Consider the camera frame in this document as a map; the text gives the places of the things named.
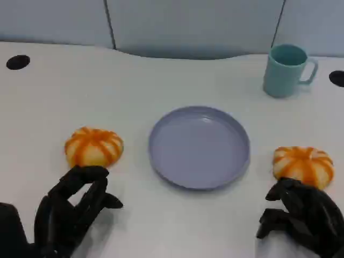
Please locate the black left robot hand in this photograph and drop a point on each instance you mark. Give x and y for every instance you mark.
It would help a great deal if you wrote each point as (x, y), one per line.
(57, 223)

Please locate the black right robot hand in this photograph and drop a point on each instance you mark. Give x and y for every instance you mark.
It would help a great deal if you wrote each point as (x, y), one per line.
(314, 223)

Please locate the orange white toy bread roll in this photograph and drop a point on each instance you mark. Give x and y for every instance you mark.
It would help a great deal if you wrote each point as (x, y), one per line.
(92, 146)
(303, 164)

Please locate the lilac plate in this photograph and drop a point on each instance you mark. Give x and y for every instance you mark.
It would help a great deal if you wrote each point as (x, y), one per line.
(199, 150)

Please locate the pale green mug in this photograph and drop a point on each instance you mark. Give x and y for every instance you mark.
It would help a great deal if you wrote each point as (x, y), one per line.
(282, 78)

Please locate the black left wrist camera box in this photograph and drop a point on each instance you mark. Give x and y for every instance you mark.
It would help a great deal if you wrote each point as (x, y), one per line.
(12, 233)

